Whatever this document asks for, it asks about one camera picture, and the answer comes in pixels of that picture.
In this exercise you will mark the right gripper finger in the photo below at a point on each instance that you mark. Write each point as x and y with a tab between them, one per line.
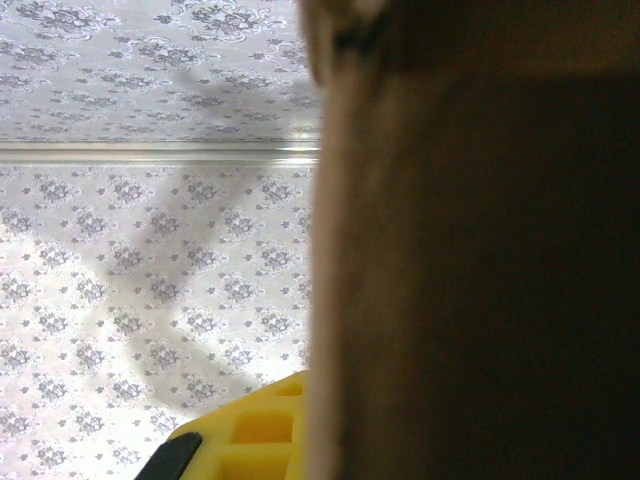
250	435

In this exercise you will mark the brown cardboard paper box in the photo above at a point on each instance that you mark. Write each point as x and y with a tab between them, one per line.
475	250

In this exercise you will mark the aluminium frame post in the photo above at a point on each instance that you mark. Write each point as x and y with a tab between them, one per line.
150	155

